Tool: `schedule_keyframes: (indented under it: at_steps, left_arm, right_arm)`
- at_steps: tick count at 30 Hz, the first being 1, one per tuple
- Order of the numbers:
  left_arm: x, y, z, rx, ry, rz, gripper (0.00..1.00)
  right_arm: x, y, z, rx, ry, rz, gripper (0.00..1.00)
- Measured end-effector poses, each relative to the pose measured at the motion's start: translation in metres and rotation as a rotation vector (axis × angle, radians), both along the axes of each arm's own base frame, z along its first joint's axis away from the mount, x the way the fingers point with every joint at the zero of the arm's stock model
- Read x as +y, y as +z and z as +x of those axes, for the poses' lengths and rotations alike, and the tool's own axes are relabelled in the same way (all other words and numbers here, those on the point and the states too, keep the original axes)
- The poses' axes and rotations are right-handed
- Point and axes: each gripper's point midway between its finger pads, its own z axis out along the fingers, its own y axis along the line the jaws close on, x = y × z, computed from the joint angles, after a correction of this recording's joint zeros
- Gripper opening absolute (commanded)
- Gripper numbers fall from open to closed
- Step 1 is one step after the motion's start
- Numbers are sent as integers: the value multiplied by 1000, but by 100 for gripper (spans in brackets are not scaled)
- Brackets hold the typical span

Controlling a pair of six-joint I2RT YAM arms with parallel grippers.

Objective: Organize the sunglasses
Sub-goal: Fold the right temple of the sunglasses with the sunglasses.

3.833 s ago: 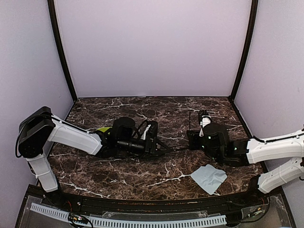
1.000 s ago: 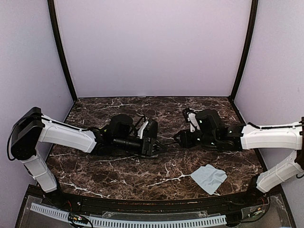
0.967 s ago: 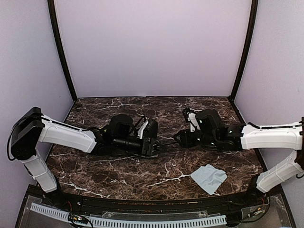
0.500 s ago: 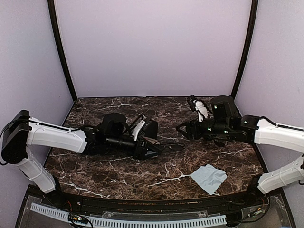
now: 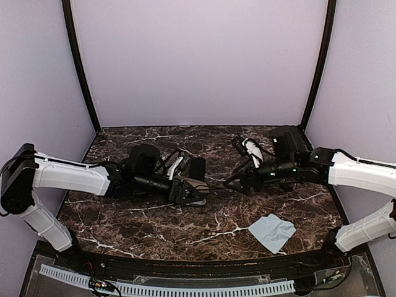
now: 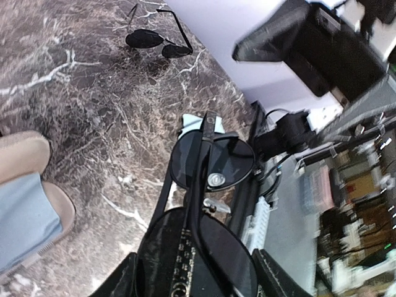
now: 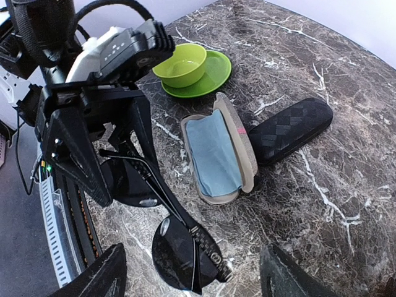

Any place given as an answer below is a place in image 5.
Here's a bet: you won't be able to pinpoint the white slotted cable duct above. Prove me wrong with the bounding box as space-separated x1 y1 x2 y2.
39 264 295 296

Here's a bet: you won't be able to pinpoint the plaid brown glasses case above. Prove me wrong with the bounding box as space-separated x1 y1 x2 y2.
169 178 210 207

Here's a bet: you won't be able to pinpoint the black corner frame post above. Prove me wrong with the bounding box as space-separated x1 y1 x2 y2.
61 0 101 134
299 0 337 132

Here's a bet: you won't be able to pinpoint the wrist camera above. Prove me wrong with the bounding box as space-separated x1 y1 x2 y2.
231 136 264 168
166 155 192 181

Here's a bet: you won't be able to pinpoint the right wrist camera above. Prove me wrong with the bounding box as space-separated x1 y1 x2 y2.
231 136 264 168

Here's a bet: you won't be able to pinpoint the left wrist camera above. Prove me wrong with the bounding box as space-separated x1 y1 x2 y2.
166 155 192 181

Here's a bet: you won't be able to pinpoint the black corner frame post right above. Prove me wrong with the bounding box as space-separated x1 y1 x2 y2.
299 0 337 132

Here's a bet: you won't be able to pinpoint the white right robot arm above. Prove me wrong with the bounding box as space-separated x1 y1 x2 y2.
223 126 395 269

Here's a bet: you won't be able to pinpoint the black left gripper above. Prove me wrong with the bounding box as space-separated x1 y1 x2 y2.
134 172 204 205

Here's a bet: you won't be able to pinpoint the black round sunglasses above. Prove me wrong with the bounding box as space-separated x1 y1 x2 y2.
209 180 236 192

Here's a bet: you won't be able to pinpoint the black corner frame post left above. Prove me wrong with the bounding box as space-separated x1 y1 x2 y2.
61 0 101 134

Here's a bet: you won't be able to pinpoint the blue cleaning cloth right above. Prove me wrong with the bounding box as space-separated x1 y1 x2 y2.
248 214 296 254

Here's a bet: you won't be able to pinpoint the black quilted glasses case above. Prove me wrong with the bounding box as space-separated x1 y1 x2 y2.
188 157 206 182

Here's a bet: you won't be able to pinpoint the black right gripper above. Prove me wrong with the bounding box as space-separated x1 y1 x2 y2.
223 155 297 196

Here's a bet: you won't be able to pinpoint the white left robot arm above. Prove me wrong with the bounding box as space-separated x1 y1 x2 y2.
1 144 209 270

